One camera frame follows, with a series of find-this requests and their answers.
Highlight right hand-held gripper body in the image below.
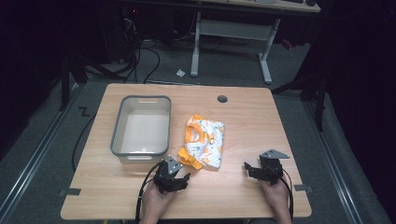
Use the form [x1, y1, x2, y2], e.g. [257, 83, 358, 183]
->
[248, 148, 290, 186]

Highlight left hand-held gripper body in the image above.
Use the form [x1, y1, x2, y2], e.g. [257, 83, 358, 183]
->
[152, 154, 188, 195]

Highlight white and orange patterned garment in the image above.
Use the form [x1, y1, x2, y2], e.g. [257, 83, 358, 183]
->
[177, 113, 225, 172]

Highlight white plastic bin grey rim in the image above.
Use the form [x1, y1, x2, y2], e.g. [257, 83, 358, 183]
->
[110, 94, 173, 164]

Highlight person's right hand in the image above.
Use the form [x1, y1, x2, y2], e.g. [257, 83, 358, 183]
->
[260, 178, 293, 224]

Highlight black metal stand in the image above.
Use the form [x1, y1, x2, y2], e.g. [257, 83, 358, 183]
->
[271, 71, 329, 133]

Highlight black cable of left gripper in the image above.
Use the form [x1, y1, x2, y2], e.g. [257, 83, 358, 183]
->
[134, 161, 164, 224]

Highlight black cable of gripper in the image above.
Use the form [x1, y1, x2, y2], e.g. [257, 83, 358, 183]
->
[134, 161, 164, 224]
[268, 165, 295, 221]

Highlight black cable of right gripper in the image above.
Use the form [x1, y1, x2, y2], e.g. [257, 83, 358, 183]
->
[268, 165, 295, 221]

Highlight aluminium floor rail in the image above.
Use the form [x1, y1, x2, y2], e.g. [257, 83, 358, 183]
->
[304, 100, 364, 224]
[0, 83, 82, 222]

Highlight black floor cable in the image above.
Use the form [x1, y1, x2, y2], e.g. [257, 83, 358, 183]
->
[122, 46, 162, 84]

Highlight white metal frame desk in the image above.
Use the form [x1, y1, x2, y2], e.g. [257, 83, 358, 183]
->
[124, 0, 321, 84]

